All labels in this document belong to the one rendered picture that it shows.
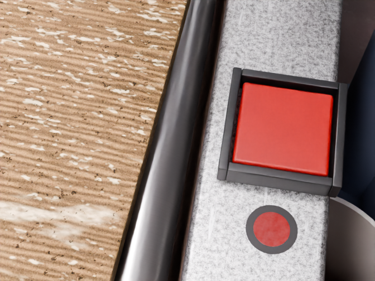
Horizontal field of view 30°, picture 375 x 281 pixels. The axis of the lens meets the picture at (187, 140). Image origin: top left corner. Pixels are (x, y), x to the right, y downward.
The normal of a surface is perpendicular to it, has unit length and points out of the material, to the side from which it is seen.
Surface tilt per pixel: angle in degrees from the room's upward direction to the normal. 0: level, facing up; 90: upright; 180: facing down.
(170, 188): 40
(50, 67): 0
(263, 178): 90
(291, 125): 0
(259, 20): 0
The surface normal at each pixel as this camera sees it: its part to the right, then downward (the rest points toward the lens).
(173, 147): 0.54, -0.32
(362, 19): 0.03, -0.47
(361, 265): -0.89, 0.36
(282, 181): -0.15, 0.87
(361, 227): -0.70, 0.59
